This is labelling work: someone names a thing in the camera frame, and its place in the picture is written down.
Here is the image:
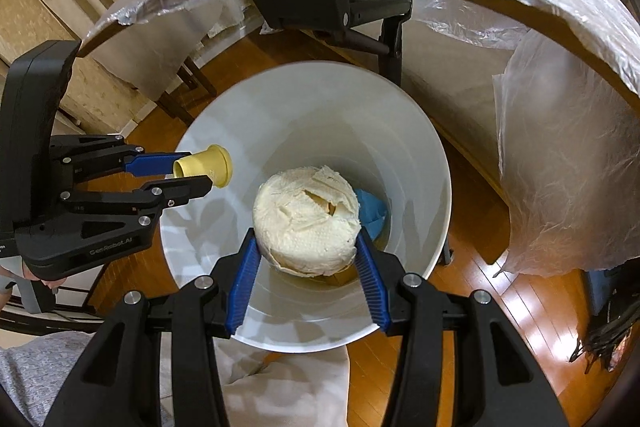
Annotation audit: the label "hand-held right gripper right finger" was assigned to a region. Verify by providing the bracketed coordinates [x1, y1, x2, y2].
[353, 229, 569, 427]

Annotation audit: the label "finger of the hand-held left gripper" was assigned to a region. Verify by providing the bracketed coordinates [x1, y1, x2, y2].
[59, 175, 214, 229]
[50, 134, 196, 194]

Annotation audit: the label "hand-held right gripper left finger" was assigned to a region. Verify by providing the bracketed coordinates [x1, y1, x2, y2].
[45, 229, 262, 427]

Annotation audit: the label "small yellow cup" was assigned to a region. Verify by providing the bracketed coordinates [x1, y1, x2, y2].
[173, 144, 234, 187]

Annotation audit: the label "white paper towel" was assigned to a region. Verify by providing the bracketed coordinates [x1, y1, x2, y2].
[252, 164, 362, 278]

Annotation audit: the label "white plastic bucket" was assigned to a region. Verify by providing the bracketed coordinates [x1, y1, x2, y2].
[160, 61, 454, 354]

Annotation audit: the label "person's left hand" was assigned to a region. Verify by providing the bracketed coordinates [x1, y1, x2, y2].
[21, 263, 68, 294]

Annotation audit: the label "dark wooden chair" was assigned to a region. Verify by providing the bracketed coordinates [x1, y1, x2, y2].
[0, 54, 217, 333]

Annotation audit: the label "white cloth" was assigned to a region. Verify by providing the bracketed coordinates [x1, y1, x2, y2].
[212, 336, 352, 427]

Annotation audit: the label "clear plastic table cover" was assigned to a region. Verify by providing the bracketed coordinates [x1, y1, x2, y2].
[80, 0, 640, 279]

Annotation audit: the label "person's grey pants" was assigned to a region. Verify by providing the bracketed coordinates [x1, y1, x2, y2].
[0, 332, 103, 427]

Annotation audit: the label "black tangled object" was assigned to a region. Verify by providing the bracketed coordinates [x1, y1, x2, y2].
[569, 264, 640, 374]

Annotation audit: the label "round wooden table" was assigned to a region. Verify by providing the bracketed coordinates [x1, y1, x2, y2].
[77, 0, 640, 105]

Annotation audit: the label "black table clamp mount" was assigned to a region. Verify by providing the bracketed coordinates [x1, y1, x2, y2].
[248, 0, 416, 86]

